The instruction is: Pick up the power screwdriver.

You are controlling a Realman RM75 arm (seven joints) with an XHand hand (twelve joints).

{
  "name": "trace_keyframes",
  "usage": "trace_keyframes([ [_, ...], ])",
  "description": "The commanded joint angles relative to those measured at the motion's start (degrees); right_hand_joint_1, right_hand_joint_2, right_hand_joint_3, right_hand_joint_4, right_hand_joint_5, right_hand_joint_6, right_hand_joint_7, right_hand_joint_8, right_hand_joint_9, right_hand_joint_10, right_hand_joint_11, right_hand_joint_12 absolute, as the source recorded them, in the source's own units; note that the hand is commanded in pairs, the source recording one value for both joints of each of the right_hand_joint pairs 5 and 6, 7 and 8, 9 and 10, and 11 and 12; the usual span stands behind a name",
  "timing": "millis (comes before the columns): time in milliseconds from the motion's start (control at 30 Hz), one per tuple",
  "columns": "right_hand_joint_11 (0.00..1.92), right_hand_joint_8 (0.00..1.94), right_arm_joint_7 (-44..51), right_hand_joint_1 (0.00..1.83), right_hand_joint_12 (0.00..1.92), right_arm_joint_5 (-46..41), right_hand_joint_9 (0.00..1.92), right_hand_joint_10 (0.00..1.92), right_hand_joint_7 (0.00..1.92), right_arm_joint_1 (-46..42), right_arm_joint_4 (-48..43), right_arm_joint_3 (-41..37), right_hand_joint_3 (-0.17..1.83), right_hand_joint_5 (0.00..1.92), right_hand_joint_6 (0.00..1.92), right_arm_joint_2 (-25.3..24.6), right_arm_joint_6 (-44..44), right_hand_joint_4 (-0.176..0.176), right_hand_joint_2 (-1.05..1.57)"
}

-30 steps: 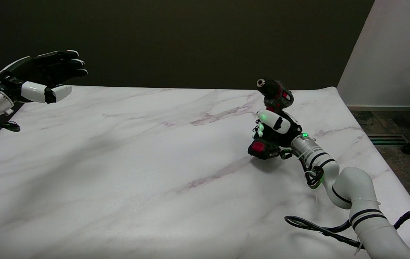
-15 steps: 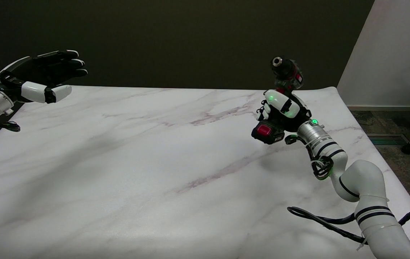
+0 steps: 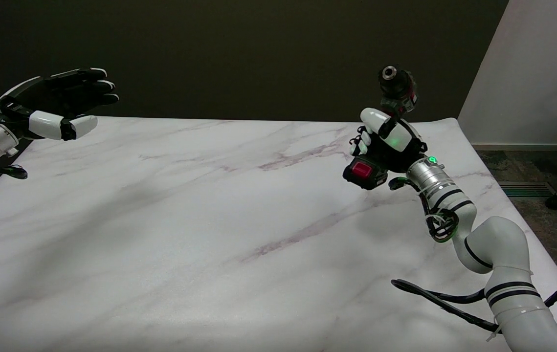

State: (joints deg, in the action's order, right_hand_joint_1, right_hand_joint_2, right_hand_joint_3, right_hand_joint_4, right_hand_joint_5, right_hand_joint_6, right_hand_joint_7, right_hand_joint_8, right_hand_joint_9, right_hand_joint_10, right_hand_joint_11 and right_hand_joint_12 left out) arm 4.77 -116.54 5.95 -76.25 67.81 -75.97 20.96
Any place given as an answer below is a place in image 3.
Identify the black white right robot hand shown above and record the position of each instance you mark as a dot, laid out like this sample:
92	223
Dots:
398	146

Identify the striped floor vent grille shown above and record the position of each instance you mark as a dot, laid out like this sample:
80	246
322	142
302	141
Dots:
525	189

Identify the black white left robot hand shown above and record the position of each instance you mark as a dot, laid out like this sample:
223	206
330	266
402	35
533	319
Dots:
48	98

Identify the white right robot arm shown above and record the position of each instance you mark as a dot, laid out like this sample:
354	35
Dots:
498	244

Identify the green red power screwdriver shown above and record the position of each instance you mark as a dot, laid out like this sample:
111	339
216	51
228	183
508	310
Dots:
364	173

